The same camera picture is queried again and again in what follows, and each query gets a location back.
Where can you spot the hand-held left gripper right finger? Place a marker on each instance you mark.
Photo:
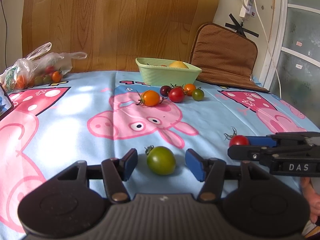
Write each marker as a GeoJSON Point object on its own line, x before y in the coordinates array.
{"type": "Point", "coordinates": [195, 165]}

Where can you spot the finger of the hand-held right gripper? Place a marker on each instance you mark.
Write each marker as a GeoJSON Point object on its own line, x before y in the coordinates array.
{"type": "Point", "coordinates": [245, 153]}
{"type": "Point", "coordinates": [261, 141]}

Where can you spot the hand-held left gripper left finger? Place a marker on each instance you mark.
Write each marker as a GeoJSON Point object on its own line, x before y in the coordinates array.
{"type": "Point", "coordinates": [130, 165]}

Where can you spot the red cherry tomato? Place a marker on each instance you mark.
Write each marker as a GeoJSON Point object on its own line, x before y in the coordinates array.
{"type": "Point", "coordinates": [176, 95]}
{"type": "Point", "coordinates": [237, 140]}

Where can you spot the large green tomato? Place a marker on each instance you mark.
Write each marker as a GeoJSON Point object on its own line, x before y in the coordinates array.
{"type": "Point", "coordinates": [161, 160]}

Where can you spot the orange cherry tomato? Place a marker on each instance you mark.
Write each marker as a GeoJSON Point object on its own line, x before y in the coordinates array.
{"type": "Point", "coordinates": [190, 88]}
{"type": "Point", "coordinates": [57, 76]}
{"type": "Point", "coordinates": [150, 98]}

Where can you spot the small green tomato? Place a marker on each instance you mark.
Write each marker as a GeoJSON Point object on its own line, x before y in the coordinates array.
{"type": "Point", "coordinates": [198, 94]}

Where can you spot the small dark purple tomato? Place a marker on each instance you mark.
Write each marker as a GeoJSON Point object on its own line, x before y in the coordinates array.
{"type": "Point", "coordinates": [165, 90]}

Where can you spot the green plastic basin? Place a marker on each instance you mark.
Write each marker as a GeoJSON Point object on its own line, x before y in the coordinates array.
{"type": "Point", "coordinates": [162, 76]}

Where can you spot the large yellow citrus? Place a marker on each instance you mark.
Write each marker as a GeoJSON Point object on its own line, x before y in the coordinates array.
{"type": "Point", "coordinates": [178, 64]}

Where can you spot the person's right hand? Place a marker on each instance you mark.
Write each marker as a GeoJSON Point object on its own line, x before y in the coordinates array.
{"type": "Point", "coordinates": [312, 202]}

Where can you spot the pig printed blue blanket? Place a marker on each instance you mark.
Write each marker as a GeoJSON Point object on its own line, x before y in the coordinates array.
{"type": "Point", "coordinates": [75, 120]}

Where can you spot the white framed frosted window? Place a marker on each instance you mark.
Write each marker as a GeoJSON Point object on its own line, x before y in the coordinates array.
{"type": "Point", "coordinates": [300, 55]}

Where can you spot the brown seat cushion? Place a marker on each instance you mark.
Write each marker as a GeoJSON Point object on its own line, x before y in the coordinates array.
{"type": "Point", "coordinates": [222, 55]}

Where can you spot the black tape cross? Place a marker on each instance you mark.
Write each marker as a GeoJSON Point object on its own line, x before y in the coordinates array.
{"type": "Point", "coordinates": [241, 26]}

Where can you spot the white power strip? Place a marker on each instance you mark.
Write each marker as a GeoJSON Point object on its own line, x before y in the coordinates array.
{"type": "Point", "coordinates": [248, 6]}

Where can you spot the orange tangerine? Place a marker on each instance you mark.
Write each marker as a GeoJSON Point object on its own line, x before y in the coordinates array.
{"type": "Point", "coordinates": [20, 82]}

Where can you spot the black smartphone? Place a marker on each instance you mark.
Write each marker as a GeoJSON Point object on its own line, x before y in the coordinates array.
{"type": "Point", "coordinates": [5, 100]}

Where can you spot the clear plastic bag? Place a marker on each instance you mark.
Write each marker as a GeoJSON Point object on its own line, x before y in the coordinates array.
{"type": "Point", "coordinates": [30, 65]}

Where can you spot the wood pattern vinyl sheet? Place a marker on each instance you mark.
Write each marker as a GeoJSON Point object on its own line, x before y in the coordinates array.
{"type": "Point", "coordinates": [120, 22]}

